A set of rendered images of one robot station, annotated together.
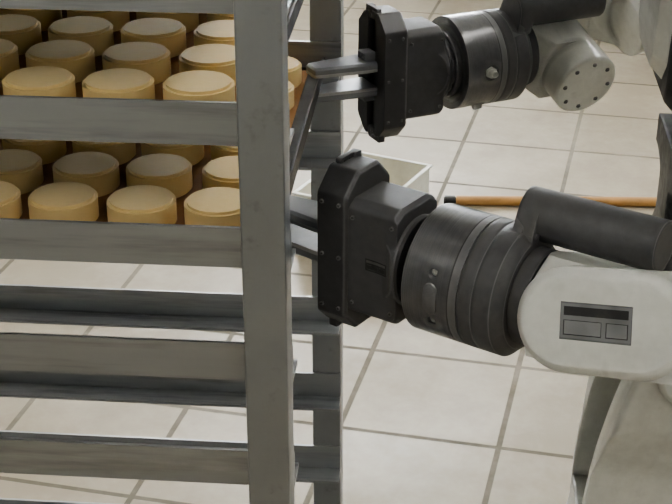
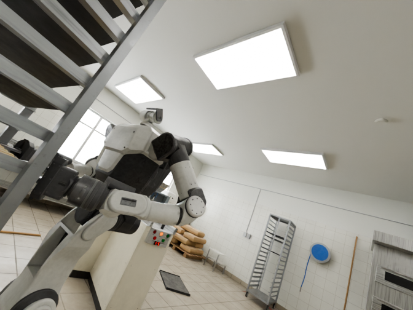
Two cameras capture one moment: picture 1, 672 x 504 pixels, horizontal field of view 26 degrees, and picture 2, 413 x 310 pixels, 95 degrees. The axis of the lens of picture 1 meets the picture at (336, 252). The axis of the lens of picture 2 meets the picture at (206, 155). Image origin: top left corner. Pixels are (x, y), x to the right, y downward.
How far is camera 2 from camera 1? 0.55 m
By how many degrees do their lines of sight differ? 71
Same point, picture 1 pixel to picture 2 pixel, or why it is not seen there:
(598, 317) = (129, 200)
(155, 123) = (18, 122)
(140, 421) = not seen: outside the picture
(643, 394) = (77, 236)
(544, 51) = not seen: hidden behind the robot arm
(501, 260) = (104, 187)
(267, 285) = (31, 178)
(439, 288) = (86, 190)
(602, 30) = not seen: hidden behind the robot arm
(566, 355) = (120, 208)
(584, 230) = (120, 186)
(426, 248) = (85, 181)
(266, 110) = (64, 133)
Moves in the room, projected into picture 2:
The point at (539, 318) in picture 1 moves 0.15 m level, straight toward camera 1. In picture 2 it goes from (115, 199) to (145, 218)
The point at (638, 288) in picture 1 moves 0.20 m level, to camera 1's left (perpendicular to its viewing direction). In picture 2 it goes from (138, 196) to (78, 172)
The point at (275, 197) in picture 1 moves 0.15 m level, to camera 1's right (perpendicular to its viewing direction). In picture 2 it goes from (51, 155) to (102, 176)
